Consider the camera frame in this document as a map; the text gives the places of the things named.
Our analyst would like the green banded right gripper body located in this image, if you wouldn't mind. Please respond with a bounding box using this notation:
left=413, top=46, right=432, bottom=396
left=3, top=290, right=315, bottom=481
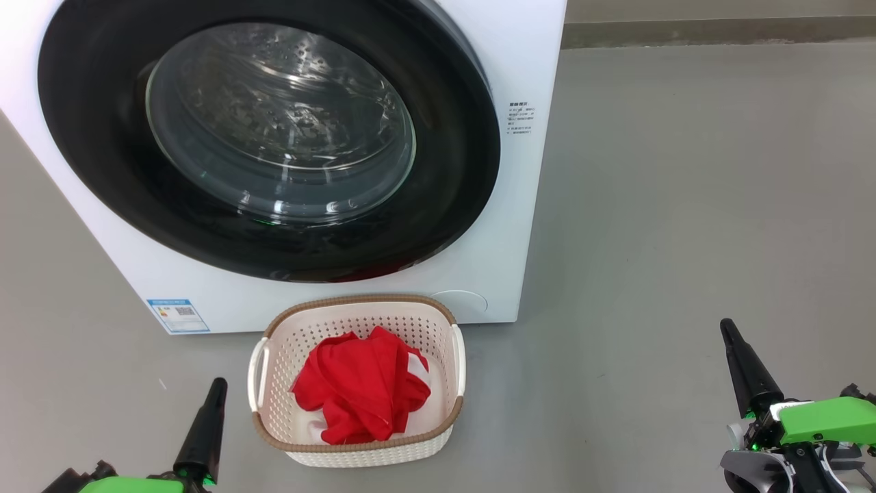
left=746, top=397, right=876, bottom=449

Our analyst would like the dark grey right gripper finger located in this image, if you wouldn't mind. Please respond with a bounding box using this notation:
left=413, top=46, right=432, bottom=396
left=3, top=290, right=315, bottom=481
left=720, top=318, right=784, bottom=418

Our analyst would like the dark round glass washer door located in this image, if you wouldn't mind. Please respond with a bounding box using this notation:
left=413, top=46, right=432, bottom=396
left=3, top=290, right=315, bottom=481
left=38, top=0, right=502, bottom=283

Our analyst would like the blue energy label sticker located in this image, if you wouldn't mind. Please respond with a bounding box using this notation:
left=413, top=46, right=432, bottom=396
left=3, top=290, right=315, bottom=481
left=146, top=299, right=211, bottom=334

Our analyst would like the printed text notice sticker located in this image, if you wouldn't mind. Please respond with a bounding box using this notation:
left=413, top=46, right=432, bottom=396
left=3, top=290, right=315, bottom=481
left=506, top=101, right=536, bottom=136

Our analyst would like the cream laundry basket brown rim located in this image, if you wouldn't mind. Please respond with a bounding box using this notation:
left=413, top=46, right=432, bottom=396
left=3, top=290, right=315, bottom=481
left=248, top=294, right=467, bottom=468

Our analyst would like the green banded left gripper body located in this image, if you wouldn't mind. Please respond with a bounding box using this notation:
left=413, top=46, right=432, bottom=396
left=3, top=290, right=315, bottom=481
left=79, top=475, right=187, bottom=493

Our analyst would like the red and white garment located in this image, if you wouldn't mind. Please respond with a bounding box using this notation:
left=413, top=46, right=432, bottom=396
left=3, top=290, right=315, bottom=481
left=291, top=327, right=432, bottom=446

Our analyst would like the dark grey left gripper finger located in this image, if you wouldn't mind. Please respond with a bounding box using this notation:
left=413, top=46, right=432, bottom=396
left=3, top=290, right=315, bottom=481
left=173, top=377, right=228, bottom=483

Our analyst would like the round white filter cover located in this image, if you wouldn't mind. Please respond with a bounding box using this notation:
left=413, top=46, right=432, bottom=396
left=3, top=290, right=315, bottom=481
left=430, top=290, right=489, bottom=323

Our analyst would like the white front-load washing machine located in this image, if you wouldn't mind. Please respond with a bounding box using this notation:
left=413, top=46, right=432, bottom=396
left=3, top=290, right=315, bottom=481
left=0, top=0, right=567, bottom=335

